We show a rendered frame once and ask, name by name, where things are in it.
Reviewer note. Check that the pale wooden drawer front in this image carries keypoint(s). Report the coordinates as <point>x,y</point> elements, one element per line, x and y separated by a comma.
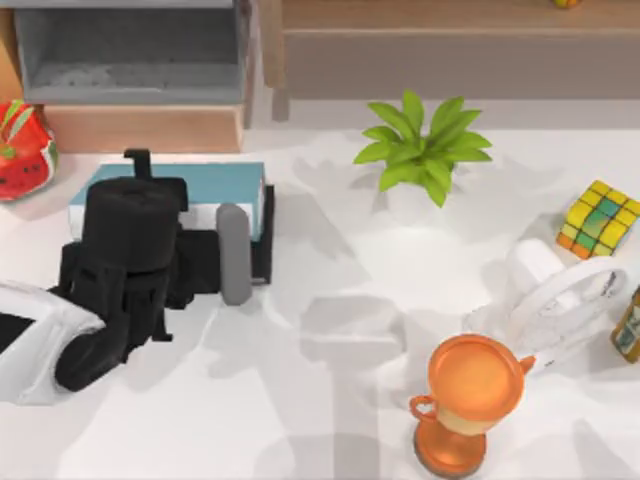
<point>145,127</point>

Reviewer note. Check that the red watermelon print bag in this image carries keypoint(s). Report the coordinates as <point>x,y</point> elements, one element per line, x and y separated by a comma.
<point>22,155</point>

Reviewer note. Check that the wooden open shelf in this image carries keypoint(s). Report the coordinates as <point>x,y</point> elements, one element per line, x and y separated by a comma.
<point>450,50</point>

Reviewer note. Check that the yellow and green puzzle cube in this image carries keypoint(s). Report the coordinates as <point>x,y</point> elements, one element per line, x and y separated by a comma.
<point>600,220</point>

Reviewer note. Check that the light blue book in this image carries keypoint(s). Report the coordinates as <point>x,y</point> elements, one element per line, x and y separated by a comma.
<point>220,182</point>

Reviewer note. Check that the wooden cupboard side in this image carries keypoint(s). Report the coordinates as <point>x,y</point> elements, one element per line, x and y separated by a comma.
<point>9,55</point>

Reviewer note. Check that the brown bottle with label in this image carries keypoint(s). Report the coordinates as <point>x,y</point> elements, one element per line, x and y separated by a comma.
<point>629,327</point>

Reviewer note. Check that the small yellow round object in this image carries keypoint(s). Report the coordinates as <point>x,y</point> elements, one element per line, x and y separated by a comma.
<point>567,3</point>

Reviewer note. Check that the orange trophy cup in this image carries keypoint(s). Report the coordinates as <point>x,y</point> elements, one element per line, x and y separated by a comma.
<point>472,380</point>

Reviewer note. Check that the green leafy plant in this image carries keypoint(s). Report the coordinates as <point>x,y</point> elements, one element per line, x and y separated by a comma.
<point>420,145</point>

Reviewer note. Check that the pale grey rounded box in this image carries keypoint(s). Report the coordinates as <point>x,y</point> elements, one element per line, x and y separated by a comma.
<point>233,255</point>

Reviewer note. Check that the white table fan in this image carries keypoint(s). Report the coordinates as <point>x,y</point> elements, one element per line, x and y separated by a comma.
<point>537,305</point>

